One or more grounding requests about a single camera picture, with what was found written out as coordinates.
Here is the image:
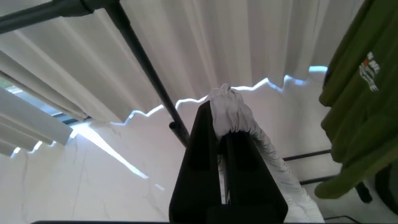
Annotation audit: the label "green garment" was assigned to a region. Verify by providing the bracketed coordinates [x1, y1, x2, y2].
[314, 0, 398, 200]

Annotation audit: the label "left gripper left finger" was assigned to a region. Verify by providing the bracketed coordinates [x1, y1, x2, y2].
[169, 101, 227, 223]

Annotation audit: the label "window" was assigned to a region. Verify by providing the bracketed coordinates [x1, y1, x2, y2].
[0, 76, 93, 125]

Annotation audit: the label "pale grey shorts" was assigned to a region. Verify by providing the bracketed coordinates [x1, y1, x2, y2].
[206, 83, 326, 223]

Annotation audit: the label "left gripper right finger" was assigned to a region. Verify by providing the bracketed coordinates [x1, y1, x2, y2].
[222, 130, 289, 223]

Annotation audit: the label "black clothes rack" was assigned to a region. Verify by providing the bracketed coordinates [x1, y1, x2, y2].
[0, 0, 373, 223]

